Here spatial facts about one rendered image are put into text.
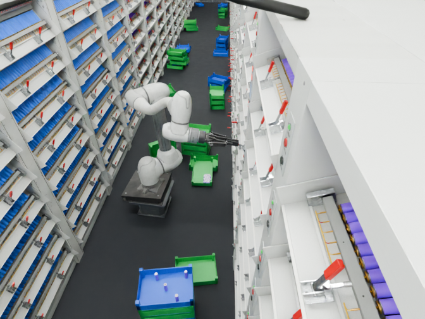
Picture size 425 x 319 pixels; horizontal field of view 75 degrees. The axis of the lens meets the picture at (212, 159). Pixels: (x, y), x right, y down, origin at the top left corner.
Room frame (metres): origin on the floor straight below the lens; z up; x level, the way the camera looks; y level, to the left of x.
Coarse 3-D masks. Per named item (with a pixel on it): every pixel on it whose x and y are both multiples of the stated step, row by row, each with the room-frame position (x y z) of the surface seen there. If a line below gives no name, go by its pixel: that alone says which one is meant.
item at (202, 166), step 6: (198, 162) 2.22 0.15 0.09; (204, 162) 2.22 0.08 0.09; (210, 162) 2.22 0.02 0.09; (198, 168) 2.14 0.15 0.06; (204, 168) 2.14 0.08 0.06; (210, 168) 2.14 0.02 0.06; (192, 174) 2.04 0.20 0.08; (198, 174) 2.08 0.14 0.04; (204, 174) 2.08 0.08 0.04; (210, 174) 2.08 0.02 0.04; (192, 180) 1.95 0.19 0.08; (198, 180) 2.01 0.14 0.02
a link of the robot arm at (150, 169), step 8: (144, 160) 1.70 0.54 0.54; (152, 160) 1.70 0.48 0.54; (144, 168) 1.64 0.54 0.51; (152, 168) 1.65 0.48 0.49; (160, 168) 1.69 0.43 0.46; (144, 176) 1.62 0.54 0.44; (152, 176) 1.64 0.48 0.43; (160, 176) 1.69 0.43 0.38; (144, 184) 1.63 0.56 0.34; (152, 184) 1.63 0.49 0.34
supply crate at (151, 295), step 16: (144, 272) 0.82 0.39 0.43; (160, 272) 0.83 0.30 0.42; (176, 272) 0.83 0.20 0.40; (144, 288) 0.74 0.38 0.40; (160, 288) 0.74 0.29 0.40; (176, 288) 0.74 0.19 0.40; (192, 288) 0.72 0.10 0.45; (144, 304) 0.63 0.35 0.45; (160, 304) 0.63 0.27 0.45; (176, 304) 0.64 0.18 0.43; (192, 304) 0.65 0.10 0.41
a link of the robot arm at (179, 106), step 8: (176, 96) 1.35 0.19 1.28; (184, 96) 1.35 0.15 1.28; (136, 104) 1.65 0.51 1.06; (144, 104) 1.63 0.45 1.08; (152, 104) 1.55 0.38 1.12; (160, 104) 1.48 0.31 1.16; (168, 104) 1.38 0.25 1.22; (176, 104) 1.33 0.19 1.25; (184, 104) 1.32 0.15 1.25; (144, 112) 1.59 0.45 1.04; (152, 112) 1.53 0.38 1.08; (176, 112) 1.31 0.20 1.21; (184, 112) 1.31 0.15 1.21; (176, 120) 1.31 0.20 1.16; (184, 120) 1.31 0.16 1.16
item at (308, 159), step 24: (312, 72) 0.40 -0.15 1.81; (336, 72) 0.40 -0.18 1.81; (360, 72) 0.40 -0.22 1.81; (384, 72) 0.40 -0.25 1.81; (408, 72) 0.40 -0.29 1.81; (312, 120) 0.37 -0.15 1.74; (312, 144) 0.37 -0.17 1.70; (288, 168) 0.38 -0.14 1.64; (312, 168) 0.37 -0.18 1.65; (264, 240) 0.43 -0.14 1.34; (264, 264) 0.38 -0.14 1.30
